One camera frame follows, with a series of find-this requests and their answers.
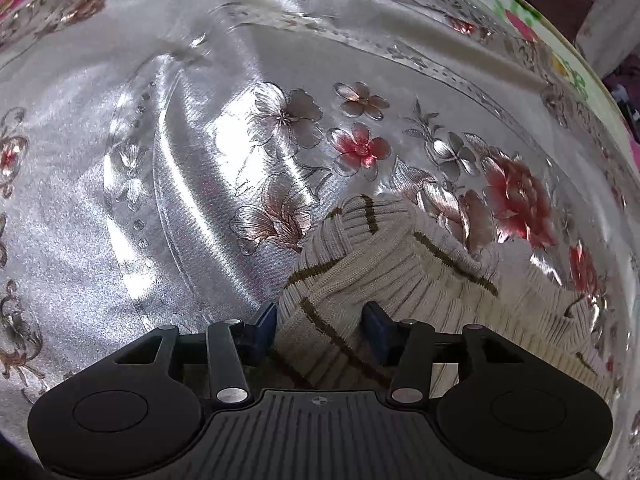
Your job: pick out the pink floral blanket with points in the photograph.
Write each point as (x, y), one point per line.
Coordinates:
(505, 2)

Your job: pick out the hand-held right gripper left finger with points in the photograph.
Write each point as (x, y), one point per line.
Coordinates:
(265, 327)

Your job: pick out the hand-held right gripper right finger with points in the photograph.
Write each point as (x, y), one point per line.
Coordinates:
(376, 332)

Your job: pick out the beige striped ribbed sweater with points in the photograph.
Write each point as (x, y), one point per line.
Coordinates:
(400, 280)

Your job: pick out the silver floral satin bedspread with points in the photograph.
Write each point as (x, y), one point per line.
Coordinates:
(150, 160)

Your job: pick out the white patterned curtain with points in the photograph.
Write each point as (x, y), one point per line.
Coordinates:
(610, 25)

